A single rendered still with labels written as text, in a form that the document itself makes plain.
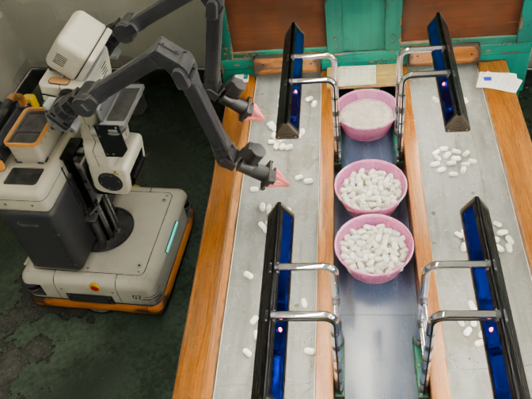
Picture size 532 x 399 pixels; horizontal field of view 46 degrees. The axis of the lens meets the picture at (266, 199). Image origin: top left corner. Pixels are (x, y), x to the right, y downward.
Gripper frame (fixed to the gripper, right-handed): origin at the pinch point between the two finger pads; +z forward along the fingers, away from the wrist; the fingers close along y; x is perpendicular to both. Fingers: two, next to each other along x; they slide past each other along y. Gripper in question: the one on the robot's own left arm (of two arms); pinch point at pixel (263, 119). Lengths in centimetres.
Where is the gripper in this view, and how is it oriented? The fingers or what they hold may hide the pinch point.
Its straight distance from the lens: 261.0
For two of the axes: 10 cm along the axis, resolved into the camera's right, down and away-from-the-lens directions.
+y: 0.7, -7.4, 6.7
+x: -5.6, 5.3, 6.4
